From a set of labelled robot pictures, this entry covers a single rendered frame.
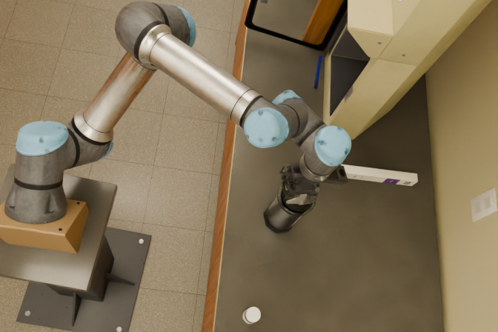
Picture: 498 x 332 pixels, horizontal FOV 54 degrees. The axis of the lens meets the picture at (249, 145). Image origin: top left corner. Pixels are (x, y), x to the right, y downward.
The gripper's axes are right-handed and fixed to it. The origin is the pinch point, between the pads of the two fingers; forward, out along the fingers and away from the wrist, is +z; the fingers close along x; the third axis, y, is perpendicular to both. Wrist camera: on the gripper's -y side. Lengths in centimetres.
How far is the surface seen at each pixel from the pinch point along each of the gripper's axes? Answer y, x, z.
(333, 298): -11.8, 26.4, 25.2
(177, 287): 28, 5, 119
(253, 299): 12.2, 22.9, 25.3
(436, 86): -70, -42, 23
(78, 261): 60, 5, 25
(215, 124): -2, -78, 120
